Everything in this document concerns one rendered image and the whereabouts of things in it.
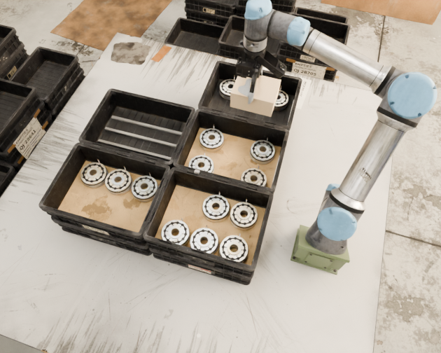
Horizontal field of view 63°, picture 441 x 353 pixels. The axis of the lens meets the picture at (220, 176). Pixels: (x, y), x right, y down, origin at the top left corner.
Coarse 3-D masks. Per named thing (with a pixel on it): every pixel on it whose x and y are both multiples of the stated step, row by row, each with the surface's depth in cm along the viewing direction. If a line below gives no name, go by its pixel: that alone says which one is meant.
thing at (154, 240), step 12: (180, 168) 137; (168, 180) 136; (216, 180) 134; (264, 192) 132; (156, 204) 129; (264, 228) 125; (156, 240) 122; (192, 252) 120; (204, 252) 120; (228, 264) 119; (240, 264) 118; (252, 264) 118
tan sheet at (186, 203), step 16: (176, 192) 143; (192, 192) 143; (176, 208) 139; (192, 208) 139; (256, 208) 139; (160, 224) 136; (192, 224) 136; (208, 224) 136; (224, 224) 136; (256, 224) 136; (256, 240) 133
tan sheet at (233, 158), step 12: (192, 144) 154; (228, 144) 154; (240, 144) 155; (192, 156) 151; (216, 156) 151; (228, 156) 151; (240, 156) 151; (276, 156) 152; (216, 168) 148; (228, 168) 148; (240, 168) 149; (264, 168) 149; (252, 180) 146
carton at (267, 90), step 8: (240, 80) 134; (264, 80) 134; (272, 80) 134; (280, 80) 134; (232, 88) 132; (256, 88) 132; (264, 88) 132; (272, 88) 132; (232, 96) 132; (240, 96) 131; (256, 96) 130; (264, 96) 130; (272, 96) 130; (232, 104) 136; (240, 104) 134; (248, 104) 133; (256, 104) 132; (264, 104) 130; (272, 104) 129; (256, 112) 135; (264, 112) 134
